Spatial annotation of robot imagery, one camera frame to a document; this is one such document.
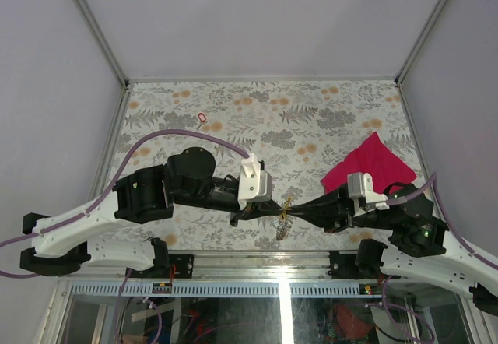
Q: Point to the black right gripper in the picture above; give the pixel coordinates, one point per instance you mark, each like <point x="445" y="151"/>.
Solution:
<point x="332" y="211"/>

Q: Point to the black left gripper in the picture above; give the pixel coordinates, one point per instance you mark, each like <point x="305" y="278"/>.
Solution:
<point x="254" y="209"/>

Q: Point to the yellow tagged key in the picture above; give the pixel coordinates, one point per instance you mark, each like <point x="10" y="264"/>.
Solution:
<point x="285" y="208"/>

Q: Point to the large keyring with yellow grip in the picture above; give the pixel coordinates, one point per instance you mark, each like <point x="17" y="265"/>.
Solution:
<point x="284" y="227"/>

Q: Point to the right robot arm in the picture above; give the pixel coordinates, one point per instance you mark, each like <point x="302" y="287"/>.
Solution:
<point x="420" y="246"/>

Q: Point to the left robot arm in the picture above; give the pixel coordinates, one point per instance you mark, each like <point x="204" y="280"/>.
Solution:
<point x="63" y="244"/>

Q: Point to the pink cloth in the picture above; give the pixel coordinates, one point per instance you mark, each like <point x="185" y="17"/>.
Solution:
<point x="374" y="158"/>

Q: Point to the floral tablecloth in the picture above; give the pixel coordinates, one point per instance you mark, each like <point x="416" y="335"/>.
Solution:
<point x="301" y="130"/>

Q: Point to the red tagged key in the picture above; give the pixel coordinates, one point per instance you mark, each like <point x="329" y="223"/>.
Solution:
<point x="202" y="118"/>

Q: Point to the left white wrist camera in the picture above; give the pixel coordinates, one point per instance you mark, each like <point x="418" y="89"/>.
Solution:
<point x="255" y="183"/>

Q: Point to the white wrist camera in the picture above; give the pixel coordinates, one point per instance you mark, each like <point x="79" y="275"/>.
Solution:
<point x="255" y="183"/>
<point x="360" y="188"/>

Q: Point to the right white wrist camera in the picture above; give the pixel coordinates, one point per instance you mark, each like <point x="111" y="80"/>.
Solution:
<point x="360" y="188"/>

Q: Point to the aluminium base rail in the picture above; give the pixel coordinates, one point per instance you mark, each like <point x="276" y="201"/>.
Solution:
<point x="245" y="266"/>

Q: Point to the white slotted cable duct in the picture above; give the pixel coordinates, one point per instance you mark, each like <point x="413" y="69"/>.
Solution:
<point x="191" y="289"/>

